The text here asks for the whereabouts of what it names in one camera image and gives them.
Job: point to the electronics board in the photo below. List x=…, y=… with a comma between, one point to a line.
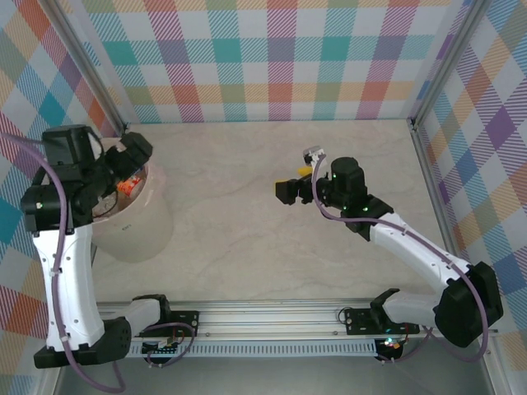
x=162, y=347
x=391, y=345

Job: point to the aluminium right side rail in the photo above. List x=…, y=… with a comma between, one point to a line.
x=442, y=205

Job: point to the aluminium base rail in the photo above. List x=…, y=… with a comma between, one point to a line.
x=267, y=317

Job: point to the aluminium right frame post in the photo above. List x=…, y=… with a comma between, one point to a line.
x=449, y=61

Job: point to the grey metal shelf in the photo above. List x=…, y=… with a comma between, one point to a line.
x=267, y=378

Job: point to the orange label plastic bottle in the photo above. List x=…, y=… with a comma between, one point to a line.
x=128, y=187

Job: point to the right electronics board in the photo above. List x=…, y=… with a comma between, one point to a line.
x=391, y=345

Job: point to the left electronics board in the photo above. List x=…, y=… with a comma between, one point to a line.
x=162, y=347

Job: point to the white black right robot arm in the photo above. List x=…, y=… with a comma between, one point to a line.
x=411, y=247

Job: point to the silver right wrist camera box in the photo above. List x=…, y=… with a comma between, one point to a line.
x=312, y=151

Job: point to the aluminium left frame post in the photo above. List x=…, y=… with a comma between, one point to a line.
x=82, y=49

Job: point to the aluminium frame post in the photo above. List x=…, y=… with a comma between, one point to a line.
x=449, y=61
x=82, y=49

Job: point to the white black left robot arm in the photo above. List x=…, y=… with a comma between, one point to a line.
x=70, y=280

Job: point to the beige round plastic bin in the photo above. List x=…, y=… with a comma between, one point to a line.
x=136, y=234

